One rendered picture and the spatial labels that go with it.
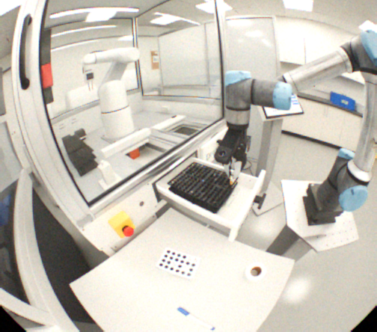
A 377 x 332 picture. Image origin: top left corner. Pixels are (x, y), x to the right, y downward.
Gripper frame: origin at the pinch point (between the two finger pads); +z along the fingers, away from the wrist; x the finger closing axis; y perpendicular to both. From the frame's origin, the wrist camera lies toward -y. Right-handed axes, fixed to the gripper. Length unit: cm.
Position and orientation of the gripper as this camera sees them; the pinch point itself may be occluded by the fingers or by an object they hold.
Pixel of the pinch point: (231, 176)
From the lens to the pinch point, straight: 56.4
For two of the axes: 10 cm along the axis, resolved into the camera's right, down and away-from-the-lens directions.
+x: -7.9, -2.3, 5.7
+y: 6.1, -4.1, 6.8
